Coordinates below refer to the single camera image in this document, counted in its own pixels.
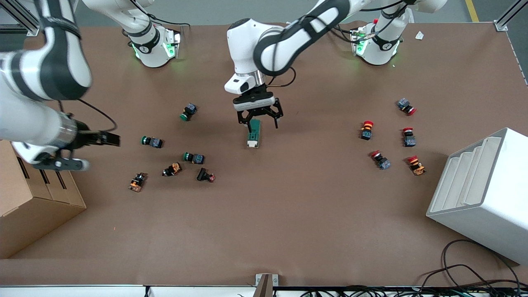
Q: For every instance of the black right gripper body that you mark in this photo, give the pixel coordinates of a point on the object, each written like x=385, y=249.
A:
x=84, y=138

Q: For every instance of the green terminal block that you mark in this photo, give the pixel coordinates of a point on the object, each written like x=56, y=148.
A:
x=253, y=136

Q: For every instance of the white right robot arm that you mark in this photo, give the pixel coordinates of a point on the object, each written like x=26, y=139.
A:
x=24, y=119

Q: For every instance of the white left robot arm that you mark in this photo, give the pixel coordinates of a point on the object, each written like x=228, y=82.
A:
x=247, y=45

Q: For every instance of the black button orange base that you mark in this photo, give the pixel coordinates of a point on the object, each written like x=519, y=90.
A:
x=136, y=183
x=173, y=168

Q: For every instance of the metal right base connector plate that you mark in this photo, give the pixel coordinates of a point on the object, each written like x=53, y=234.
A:
x=176, y=43

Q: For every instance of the metal base connector plate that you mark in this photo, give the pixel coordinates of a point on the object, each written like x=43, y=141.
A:
x=176, y=43
x=357, y=43

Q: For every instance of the brown cardboard box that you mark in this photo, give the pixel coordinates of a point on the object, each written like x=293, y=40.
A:
x=33, y=222

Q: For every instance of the metal left base connector plate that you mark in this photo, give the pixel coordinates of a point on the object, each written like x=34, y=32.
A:
x=357, y=43

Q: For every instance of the red emergency button grey base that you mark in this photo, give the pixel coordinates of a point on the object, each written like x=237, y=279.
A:
x=404, y=104
x=383, y=163

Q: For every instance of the red button blue base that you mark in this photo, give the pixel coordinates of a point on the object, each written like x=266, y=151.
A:
x=409, y=141

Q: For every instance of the red emergency button orange base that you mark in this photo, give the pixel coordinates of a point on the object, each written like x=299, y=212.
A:
x=417, y=167

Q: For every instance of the small white paper scrap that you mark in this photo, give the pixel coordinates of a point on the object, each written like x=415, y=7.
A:
x=419, y=35

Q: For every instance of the white stepped plastic rack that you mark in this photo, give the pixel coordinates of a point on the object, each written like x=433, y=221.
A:
x=486, y=222

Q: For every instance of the green push button switch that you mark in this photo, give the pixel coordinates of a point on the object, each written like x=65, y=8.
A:
x=189, y=110
x=154, y=142
x=197, y=158

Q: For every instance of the black switch red tip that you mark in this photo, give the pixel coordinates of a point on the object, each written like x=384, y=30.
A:
x=203, y=174

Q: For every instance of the red orange button switch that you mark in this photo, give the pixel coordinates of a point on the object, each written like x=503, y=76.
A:
x=366, y=133

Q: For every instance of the aluminium frame profile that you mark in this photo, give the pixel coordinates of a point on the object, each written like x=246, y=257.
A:
x=501, y=24
x=16, y=29

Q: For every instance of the white table edge rail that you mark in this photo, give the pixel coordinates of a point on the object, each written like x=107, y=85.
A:
x=82, y=292

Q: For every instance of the metal table edge bracket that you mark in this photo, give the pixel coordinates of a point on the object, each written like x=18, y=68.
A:
x=266, y=284

